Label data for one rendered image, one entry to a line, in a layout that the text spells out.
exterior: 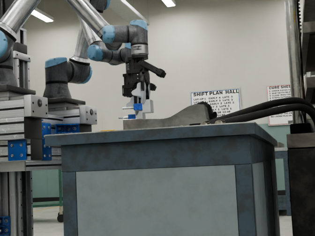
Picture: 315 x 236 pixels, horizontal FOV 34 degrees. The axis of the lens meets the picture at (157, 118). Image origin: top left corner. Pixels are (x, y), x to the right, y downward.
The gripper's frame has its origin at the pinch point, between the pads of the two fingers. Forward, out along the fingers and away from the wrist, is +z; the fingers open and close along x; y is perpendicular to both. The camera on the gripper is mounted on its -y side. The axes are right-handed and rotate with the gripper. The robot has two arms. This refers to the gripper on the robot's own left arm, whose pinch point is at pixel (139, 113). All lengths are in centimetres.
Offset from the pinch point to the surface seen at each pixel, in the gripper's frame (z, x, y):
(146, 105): 0.2, 31.4, -13.0
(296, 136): 16, 12, -73
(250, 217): 42, 80, -58
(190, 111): 2.8, 19.0, -28.9
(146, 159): 23, 80, -26
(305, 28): -33, 1, -80
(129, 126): 7.5, 19.0, -0.7
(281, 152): 20, -386, -56
